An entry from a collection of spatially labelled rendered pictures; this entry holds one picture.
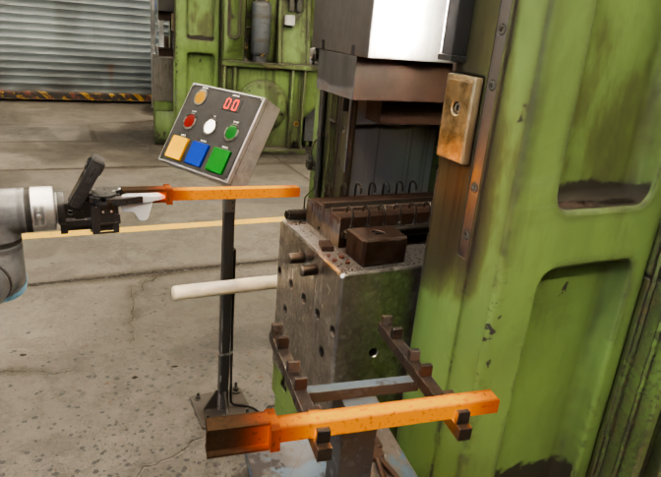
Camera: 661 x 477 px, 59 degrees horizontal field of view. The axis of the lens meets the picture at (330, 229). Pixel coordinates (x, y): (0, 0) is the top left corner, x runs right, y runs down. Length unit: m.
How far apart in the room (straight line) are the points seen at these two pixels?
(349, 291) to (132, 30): 8.28
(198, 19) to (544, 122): 5.45
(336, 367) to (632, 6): 0.96
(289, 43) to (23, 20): 4.13
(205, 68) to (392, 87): 5.08
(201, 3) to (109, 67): 3.29
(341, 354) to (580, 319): 0.56
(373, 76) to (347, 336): 0.59
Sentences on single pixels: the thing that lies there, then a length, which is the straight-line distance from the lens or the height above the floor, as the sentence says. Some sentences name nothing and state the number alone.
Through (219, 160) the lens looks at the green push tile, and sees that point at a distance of 1.79.
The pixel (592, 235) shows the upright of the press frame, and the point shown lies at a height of 1.07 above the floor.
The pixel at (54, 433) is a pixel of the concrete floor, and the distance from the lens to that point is 2.37.
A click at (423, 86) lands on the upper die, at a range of 1.43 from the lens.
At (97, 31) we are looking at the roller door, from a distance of 9.34.
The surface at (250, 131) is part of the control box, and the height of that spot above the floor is 1.10.
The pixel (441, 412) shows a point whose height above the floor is 0.92.
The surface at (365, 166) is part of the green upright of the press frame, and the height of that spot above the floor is 1.05.
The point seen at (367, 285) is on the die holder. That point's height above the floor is 0.88.
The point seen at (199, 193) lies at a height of 1.05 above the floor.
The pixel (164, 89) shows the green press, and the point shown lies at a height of 0.60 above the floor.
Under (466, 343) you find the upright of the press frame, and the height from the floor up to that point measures 0.82.
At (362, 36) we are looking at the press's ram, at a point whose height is 1.41.
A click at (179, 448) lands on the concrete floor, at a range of 2.23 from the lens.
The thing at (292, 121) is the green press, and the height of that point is 0.35.
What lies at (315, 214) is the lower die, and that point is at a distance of 1.54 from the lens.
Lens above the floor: 1.44
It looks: 20 degrees down
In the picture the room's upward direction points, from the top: 5 degrees clockwise
